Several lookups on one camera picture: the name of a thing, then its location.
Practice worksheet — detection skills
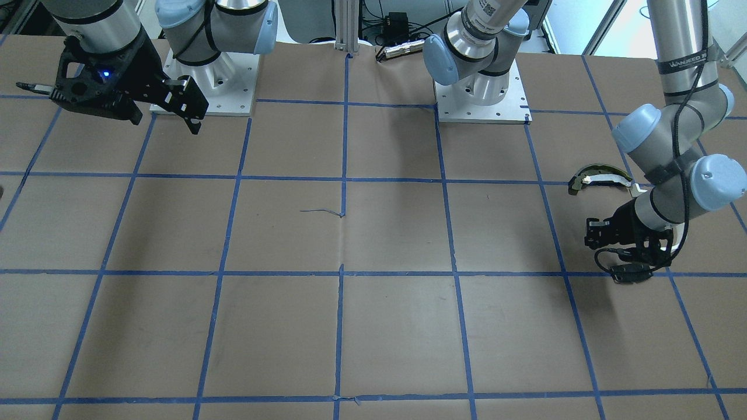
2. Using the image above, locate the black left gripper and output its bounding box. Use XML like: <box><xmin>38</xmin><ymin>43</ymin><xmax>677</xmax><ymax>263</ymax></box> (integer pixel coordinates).
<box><xmin>585</xmin><ymin>201</ymin><xmax>673</xmax><ymax>263</ymax></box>

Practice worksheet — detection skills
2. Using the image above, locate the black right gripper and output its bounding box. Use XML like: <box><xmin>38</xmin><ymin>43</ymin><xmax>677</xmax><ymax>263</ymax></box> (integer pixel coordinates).
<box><xmin>51</xmin><ymin>29</ymin><xmax>208</xmax><ymax>135</ymax></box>

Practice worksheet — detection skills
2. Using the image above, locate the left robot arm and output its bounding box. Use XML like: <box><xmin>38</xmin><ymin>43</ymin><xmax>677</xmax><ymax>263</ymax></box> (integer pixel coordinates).
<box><xmin>423</xmin><ymin>1</ymin><xmax>745</xmax><ymax>266</ymax></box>

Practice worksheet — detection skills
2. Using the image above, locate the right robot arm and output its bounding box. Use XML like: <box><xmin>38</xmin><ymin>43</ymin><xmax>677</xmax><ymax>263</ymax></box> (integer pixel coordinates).
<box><xmin>17</xmin><ymin>1</ymin><xmax>280</xmax><ymax>135</ymax></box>

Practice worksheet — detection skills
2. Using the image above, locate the small black plastic part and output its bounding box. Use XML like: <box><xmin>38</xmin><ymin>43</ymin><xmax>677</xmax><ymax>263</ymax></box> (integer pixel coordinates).
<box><xmin>609</xmin><ymin>262</ymin><xmax>653</xmax><ymax>285</ymax></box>

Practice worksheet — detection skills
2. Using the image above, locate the dark green curved part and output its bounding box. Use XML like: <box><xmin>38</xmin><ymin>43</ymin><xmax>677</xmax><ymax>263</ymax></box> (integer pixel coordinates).
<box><xmin>568</xmin><ymin>164</ymin><xmax>633</xmax><ymax>195</ymax></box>

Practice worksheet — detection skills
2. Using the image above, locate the white semicircular bracket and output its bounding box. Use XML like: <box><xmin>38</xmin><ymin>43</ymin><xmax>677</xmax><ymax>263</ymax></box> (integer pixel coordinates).
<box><xmin>630</xmin><ymin>183</ymin><xmax>687</xmax><ymax>251</ymax></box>

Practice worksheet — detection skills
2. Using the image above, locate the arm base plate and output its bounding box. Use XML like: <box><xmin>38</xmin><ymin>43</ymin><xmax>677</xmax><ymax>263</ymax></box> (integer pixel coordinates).
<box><xmin>433</xmin><ymin>61</ymin><xmax>533</xmax><ymax>124</ymax></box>
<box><xmin>163</xmin><ymin>50</ymin><xmax>262</xmax><ymax>117</ymax></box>

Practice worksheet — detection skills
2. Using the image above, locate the aluminium frame post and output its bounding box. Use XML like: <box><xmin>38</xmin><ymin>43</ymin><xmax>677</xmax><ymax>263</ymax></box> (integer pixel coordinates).
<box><xmin>333</xmin><ymin>0</ymin><xmax>362</xmax><ymax>55</ymax></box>

